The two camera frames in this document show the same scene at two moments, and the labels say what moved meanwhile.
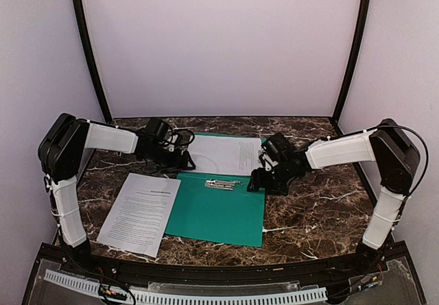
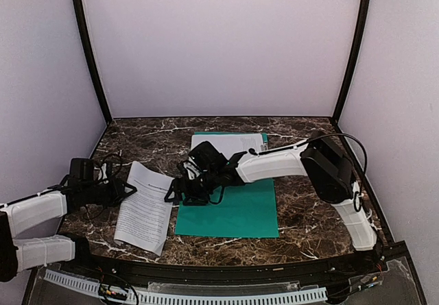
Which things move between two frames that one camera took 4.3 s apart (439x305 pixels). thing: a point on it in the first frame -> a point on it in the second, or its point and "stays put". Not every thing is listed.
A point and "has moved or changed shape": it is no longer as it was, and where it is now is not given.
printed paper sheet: (140, 216) has moved or changed shape
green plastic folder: (218, 208) has moved or changed shape
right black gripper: (266, 180) -> (187, 188)
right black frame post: (357, 51) stays put
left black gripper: (176, 161) -> (114, 188)
